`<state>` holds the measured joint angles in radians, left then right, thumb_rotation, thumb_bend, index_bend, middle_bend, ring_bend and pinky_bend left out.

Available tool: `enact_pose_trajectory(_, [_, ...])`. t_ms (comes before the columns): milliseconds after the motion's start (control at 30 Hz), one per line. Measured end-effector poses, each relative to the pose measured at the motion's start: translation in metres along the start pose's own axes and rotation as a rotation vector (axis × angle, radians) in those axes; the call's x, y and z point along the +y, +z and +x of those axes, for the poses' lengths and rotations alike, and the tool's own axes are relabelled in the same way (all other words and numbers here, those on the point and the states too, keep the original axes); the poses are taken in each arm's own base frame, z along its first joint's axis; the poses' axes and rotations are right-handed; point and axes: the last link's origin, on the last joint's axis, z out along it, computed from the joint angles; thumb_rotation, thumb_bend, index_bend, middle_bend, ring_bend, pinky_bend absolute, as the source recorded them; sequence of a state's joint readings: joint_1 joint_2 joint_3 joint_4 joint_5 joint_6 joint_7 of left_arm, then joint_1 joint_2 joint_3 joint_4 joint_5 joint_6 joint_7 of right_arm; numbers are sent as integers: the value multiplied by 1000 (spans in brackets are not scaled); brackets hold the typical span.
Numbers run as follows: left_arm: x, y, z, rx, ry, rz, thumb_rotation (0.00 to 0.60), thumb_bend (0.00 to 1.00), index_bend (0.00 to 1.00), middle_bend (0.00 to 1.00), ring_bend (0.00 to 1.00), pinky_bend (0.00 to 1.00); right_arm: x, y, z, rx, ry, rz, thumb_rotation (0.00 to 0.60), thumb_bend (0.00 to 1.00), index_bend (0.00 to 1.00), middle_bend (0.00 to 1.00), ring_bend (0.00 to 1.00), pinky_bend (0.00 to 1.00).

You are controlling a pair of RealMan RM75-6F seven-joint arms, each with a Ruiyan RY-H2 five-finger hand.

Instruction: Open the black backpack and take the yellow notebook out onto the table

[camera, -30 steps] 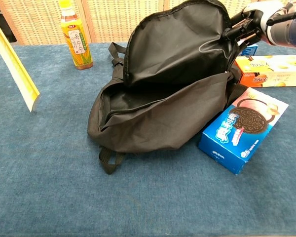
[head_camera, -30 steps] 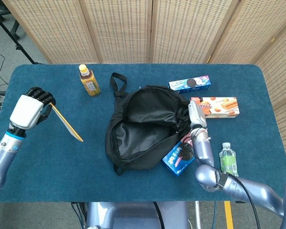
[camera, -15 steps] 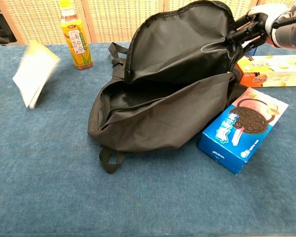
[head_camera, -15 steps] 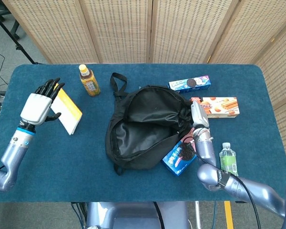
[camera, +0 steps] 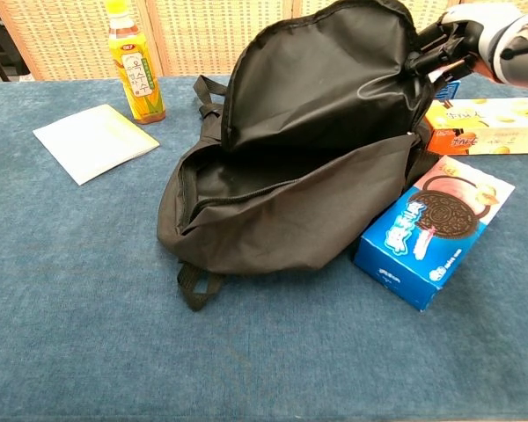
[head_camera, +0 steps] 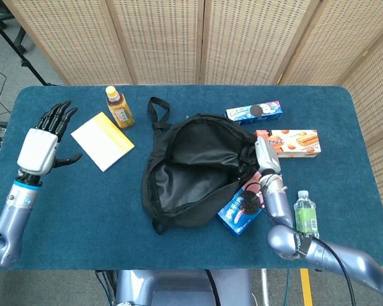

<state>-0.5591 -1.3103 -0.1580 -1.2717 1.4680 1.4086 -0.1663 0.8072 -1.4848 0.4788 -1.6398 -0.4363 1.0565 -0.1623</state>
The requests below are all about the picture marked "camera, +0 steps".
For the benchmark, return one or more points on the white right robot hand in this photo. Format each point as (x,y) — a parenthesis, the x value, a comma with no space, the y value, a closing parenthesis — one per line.
(471,31)

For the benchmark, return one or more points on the yellow corn tea bottle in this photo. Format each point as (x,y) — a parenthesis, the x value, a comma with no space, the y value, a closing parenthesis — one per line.
(136,83)

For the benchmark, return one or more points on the black fabric backpack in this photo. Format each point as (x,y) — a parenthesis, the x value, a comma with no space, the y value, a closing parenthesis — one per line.
(299,206)

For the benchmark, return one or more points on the blue tablecloth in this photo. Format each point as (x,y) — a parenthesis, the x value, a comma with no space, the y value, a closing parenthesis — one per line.
(70,329)

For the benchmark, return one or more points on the slim blue Oreo box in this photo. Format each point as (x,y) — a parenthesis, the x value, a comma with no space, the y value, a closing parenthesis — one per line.
(449,90)

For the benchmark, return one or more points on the orange biscuit stick box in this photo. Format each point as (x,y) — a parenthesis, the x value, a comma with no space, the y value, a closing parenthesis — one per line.
(484,127)

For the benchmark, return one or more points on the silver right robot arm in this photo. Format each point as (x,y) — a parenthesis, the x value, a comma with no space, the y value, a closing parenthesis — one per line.
(523,57)

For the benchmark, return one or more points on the pale yellow packet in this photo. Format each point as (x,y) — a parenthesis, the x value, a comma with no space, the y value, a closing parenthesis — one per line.
(92,140)

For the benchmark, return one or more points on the large blue Oreo box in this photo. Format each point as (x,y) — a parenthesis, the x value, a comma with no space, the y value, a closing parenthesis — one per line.
(422,255)

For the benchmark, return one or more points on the wicker folding screen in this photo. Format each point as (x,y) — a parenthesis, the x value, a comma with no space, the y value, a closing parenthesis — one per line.
(193,39)

